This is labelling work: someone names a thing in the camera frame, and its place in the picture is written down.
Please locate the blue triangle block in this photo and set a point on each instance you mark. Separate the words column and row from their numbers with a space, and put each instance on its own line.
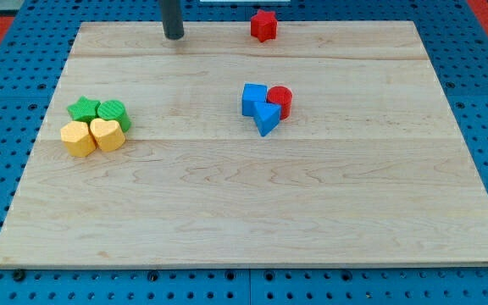
column 266, row 116

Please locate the red star block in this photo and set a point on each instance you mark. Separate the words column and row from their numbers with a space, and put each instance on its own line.
column 263, row 25

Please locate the green star block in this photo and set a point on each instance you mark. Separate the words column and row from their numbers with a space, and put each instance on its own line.
column 84, row 110

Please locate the blue cube block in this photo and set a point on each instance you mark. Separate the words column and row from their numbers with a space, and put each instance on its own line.
column 252, row 93

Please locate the red cylinder block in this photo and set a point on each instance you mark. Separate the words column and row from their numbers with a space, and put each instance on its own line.
column 281, row 95

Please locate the light wooden board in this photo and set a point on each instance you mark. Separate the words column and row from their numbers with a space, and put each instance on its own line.
column 370, row 170

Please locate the yellow heart block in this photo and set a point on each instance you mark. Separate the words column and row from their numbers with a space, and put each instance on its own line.
column 107, row 134

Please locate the green cylinder block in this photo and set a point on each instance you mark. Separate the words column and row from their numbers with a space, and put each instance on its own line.
column 115, row 110

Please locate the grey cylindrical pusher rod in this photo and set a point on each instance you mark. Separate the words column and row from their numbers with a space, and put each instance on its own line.
column 172, row 19

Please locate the yellow hexagon block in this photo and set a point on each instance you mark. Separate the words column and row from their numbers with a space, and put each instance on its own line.
column 77, row 139

